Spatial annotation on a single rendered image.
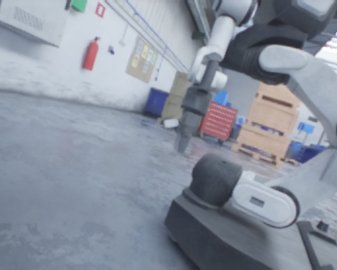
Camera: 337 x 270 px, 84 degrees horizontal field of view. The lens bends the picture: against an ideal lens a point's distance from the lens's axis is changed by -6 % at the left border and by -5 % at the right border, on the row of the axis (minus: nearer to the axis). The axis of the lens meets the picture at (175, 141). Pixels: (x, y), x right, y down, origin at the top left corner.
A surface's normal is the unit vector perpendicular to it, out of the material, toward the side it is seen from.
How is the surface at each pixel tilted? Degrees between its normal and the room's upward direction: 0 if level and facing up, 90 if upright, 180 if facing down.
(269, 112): 90
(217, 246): 90
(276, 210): 90
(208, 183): 90
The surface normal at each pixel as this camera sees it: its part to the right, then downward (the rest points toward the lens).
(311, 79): -0.19, 0.36
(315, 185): -0.43, 0.00
